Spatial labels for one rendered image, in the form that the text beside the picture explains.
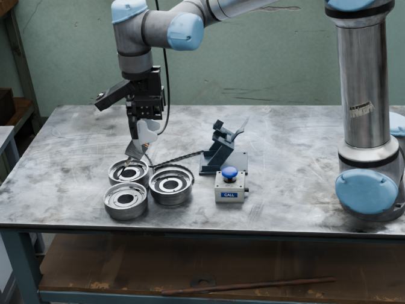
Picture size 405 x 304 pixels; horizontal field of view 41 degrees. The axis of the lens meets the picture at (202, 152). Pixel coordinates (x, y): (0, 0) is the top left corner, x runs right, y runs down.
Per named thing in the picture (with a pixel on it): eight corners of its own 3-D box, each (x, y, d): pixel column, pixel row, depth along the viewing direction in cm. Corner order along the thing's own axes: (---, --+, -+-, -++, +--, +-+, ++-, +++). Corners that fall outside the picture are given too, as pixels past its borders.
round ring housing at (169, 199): (200, 190, 137) (200, 177, 135) (173, 212, 130) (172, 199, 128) (169, 177, 143) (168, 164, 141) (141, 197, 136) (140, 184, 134)
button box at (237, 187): (214, 202, 133) (214, 186, 130) (217, 185, 138) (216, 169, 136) (248, 203, 132) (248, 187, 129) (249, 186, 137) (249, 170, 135)
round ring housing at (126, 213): (128, 228, 127) (126, 214, 124) (96, 212, 132) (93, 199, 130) (157, 204, 133) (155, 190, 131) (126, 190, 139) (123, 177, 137)
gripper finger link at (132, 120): (137, 142, 126) (133, 106, 122) (131, 142, 126) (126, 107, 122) (140, 133, 130) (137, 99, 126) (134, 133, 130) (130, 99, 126)
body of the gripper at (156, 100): (162, 123, 124) (156, 75, 118) (125, 123, 125) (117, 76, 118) (166, 107, 131) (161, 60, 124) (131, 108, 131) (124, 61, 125)
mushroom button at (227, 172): (221, 190, 132) (220, 174, 130) (222, 181, 136) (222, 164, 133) (237, 191, 132) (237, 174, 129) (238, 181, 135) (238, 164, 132)
